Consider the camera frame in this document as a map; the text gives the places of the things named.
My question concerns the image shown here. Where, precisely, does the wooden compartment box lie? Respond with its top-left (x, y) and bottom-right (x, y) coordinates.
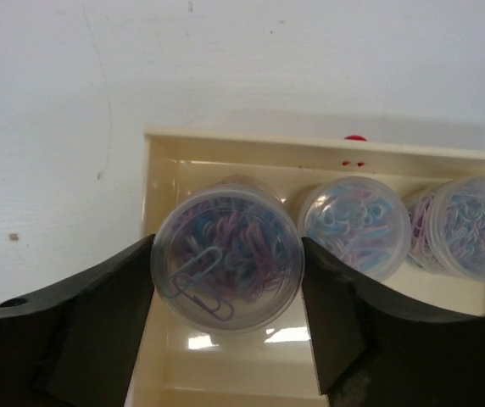
top-left (127, 127), bottom-right (485, 406)

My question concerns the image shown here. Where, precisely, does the clear clip jar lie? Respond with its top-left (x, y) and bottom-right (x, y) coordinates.
top-left (150, 175), bottom-right (304, 333)
top-left (404, 176), bottom-right (485, 282)
top-left (296, 176), bottom-right (411, 282)

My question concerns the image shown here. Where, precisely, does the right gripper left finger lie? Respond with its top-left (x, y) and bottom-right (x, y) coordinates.
top-left (0, 236), bottom-right (154, 406)

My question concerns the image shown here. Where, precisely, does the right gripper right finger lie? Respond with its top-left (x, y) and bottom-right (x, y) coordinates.
top-left (302, 238), bottom-right (485, 406)

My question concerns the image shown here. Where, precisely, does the small red round object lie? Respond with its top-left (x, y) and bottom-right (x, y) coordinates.
top-left (344, 135), bottom-right (367, 142)

